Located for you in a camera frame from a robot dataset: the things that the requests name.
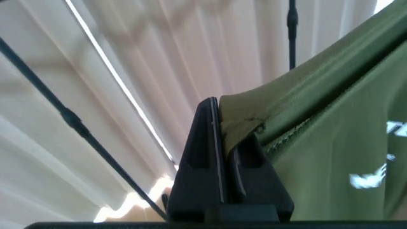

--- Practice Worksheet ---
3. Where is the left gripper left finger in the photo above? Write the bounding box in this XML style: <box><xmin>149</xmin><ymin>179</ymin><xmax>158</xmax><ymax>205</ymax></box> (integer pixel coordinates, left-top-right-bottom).
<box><xmin>166</xmin><ymin>96</ymin><xmax>228</xmax><ymax>222</ymax></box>

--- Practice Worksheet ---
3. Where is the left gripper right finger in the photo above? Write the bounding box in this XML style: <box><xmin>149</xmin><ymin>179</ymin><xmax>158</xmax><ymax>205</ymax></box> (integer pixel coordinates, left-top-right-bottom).
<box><xmin>226</xmin><ymin>133</ymin><xmax>295</xmax><ymax>222</ymax></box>

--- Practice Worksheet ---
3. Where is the green sleeveless shirt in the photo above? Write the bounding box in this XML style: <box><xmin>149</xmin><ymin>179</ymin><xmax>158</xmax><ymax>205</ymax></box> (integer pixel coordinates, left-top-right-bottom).
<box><xmin>218</xmin><ymin>0</ymin><xmax>407</xmax><ymax>222</ymax></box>

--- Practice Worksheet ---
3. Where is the black clothes rack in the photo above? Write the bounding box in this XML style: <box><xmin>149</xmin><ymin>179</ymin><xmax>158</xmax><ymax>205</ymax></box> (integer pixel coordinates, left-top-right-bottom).
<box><xmin>0</xmin><ymin>0</ymin><xmax>300</xmax><ymax>222</ymax></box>

